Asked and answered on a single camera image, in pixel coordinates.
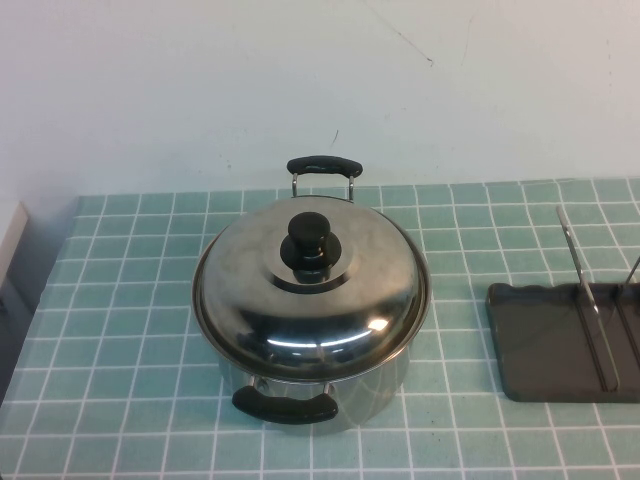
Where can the stainless steel lid black knob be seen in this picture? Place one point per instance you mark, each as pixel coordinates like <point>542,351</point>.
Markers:
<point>240,260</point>

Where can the dark grey lid rack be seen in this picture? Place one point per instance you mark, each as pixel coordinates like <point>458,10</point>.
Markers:
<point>540,340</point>

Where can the teal grid tablecloth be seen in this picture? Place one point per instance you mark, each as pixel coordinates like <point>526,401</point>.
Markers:
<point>125,300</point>

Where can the beige board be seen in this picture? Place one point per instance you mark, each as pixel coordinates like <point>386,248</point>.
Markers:
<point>17,240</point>

